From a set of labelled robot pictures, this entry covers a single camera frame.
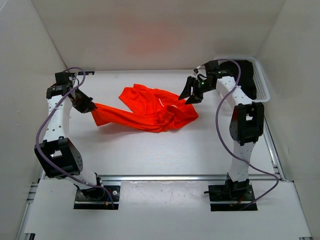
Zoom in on purple cable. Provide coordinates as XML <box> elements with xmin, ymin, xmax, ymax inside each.
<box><xmin>35</xmin><ymin>66</ymin><xmax>115</xmax><ymax>210</ymax></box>
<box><xmin>216</xmin><ymin>59</ymin><xmax>280</xmax><ymax>211</ymax></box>

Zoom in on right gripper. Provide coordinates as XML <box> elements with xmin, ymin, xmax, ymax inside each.
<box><xmin>178</xmin><ymin>75</ymin><xmax>215</xmax><ymax>105</ymax></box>

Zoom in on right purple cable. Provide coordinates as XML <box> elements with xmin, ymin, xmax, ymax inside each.
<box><xmin>216</xmin><ymin>59</ymin><xmax>280</xmax><ymax>211</ymax></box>

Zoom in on orange shorts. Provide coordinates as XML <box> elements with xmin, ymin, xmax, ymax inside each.
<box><xmin>91</xmin><ymin>83</ymin><xmax>199</xmax><ymax>133</ymax></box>

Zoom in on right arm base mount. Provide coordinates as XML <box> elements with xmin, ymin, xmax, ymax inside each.
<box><xmin>203</xmin><ymin>174</ymin><xmax>258</xmax><ymax>212</ymax></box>

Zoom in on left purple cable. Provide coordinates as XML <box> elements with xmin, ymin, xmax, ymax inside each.
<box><xmin>35</xmin><ymin>66</ymin><xmax>115</xmax><ymax>210</ymax></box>

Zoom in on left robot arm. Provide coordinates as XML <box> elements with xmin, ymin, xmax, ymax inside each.
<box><xmin>34</xmin><ymin>69</ymin><xmax>105</xmax><ymax>200</ymax></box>

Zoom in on white plastic basket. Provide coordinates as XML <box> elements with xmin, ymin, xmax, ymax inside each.
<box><xmin>214</xmin><ymin>55</ymin><xmax>270</xmax><ymax>103</ymax></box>

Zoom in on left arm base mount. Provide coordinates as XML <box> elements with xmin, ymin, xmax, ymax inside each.
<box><xmin>73</xmin><ymin>181</ymin><xmax>121</xmax><ymax>211</ymax></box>

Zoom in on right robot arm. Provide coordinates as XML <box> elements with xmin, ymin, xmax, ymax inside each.
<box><xmin>178</xmin><ymin>60</ymin><xmax>264</xmax><ymax>200</ymax></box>

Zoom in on black shorts in basket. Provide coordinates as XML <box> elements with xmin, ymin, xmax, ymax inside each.
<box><xmin>219</xmin><ymin>60</ymin><xmax>257</xmax><ymax>100</ymax></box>

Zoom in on aluminium front rail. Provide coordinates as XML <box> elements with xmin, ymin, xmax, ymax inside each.
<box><xmin>42</xmin><ymin>174</ymin><xmax>283</xmax><ymax>182</ymax></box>

